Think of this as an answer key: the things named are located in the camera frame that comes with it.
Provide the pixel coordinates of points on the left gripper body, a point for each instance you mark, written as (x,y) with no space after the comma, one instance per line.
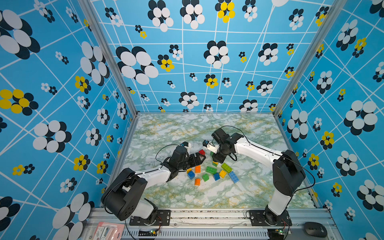
(190,162)

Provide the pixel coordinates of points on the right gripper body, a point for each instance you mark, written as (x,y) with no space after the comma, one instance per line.
(219,156)

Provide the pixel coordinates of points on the red square lego brick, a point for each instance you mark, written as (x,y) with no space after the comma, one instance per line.
(202,152)

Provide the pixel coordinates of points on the lime long lego brick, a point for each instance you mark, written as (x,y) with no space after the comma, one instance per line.
(226,168)

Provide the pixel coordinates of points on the light blue long lego brick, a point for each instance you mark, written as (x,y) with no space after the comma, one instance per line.
(233,177)

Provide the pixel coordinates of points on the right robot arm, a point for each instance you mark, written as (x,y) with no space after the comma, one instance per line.
(288,173)

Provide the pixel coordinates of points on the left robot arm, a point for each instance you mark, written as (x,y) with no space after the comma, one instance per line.
(123,198)

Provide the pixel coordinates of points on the orange long lego brick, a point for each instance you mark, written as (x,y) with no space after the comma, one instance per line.
(198,169)

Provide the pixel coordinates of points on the blue lego brick left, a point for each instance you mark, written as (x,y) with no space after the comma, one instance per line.
(191,175)

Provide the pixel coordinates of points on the small green lego brick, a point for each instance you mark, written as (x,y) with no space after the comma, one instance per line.
(206,177)

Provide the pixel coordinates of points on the green long lego brick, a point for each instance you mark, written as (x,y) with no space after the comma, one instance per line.
(211,170)

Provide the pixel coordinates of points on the yellow lego brick centre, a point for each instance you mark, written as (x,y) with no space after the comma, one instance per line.
(222,174)

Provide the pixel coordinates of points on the small blue lego brick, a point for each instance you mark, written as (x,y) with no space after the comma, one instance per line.
(216,176)

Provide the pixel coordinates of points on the pink packaged item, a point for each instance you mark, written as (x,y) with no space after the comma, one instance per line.
(108,231)

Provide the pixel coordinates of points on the black computer mouse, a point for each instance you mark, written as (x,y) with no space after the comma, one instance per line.
(315,230)

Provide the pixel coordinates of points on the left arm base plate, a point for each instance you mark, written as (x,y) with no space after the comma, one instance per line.
(159,218)

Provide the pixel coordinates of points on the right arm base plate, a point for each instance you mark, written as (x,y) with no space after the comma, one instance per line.
(258,217)

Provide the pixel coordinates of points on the aluminium front rail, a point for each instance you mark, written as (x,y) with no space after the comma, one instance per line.
(232,224)

